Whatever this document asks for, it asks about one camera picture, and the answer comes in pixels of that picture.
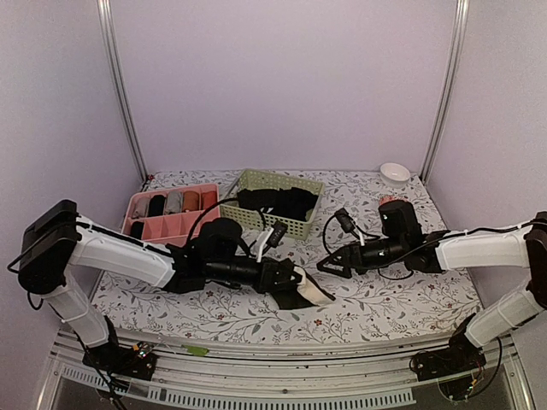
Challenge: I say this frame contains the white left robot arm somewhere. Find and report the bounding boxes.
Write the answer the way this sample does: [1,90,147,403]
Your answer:
[8,200,312,371]

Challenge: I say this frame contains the beige rolled underwear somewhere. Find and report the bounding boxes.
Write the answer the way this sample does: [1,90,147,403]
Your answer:
[131,196,150,220]

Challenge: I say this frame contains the grey rolled underwear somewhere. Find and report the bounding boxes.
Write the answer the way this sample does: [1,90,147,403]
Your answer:
[164,190,184,215]

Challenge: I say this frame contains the aluminium front rail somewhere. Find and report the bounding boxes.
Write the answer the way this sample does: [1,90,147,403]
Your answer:
[40,328,533,410]

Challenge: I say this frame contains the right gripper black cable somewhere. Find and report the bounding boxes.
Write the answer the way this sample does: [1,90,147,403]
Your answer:
[322,208,415,281]

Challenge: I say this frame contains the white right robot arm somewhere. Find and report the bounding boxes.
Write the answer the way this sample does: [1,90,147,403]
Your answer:
[317,212,546,372]

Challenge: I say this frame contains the black clothes in basket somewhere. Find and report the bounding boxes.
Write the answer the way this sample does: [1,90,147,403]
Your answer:
[236,187,319,221]

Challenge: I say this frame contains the white ceramic bowl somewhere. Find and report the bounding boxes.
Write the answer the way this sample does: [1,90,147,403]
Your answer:
[379,162,411,189]

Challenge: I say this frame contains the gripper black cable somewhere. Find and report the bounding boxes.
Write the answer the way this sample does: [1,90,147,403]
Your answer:
[322,208,415,281]
[181,196,274,257]

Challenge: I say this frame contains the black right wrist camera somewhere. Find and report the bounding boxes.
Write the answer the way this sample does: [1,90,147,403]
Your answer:
[378,200,422,240]

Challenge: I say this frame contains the floral white table mat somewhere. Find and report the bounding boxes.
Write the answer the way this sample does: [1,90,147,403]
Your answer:
[91,171,481,345]

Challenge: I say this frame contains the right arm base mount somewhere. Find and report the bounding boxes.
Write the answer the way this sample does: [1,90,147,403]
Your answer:
[409,325,486,381]

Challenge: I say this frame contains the aluminium frame post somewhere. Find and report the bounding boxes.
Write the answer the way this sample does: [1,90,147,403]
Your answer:
[420,0,470,185]
[97,0,148,182]

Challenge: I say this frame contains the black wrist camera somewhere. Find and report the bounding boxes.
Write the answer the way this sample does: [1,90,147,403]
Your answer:
[378,200,422,240]
[196,218,243,261]

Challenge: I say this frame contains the black rolled underwear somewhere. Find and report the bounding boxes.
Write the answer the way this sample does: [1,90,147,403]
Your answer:
[129,221,144,240]
[147,195,167,218]

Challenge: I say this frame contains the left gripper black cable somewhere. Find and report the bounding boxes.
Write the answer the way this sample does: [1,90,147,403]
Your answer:
[181,196,274,257]

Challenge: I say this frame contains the orange rolled underwear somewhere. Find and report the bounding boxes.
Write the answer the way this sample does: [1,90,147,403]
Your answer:
[201,190,218,211]

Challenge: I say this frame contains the dark green underwear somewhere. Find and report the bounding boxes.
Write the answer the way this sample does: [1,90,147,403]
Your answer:
[270,259,336,310]

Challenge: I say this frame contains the green tape piece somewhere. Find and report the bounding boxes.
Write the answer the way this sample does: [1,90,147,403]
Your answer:
[182,344,209,357]

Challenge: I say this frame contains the brown rolled underwear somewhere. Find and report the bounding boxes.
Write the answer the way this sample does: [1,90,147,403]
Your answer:
[181,190,201,213]

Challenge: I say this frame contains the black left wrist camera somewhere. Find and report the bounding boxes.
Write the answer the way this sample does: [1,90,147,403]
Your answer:
[196,218,243,261]

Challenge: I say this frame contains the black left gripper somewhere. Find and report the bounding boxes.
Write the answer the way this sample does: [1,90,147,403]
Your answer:
[206,255,302,295]

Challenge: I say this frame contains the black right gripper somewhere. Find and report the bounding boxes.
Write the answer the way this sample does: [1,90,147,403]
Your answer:
[316,237,406,280]

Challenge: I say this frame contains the pink divided organizer box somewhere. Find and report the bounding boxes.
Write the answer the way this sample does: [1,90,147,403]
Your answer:
[121,183,221,246]

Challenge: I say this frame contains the left aluminium frame post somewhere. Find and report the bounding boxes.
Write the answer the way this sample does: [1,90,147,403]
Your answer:
[97,0,148,182]

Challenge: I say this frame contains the black rolled underwear front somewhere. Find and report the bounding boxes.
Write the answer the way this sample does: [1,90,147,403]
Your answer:
[129,221,144,240]

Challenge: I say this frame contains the green plastic basket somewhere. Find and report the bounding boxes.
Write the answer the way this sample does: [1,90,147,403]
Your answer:
[221,169,325,240]

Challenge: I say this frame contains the right aluminium frame post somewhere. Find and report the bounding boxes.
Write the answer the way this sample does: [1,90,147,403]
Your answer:
[420,0,470,185]

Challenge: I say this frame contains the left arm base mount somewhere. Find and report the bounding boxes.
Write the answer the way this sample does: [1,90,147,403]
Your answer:
[82,317,158,381]

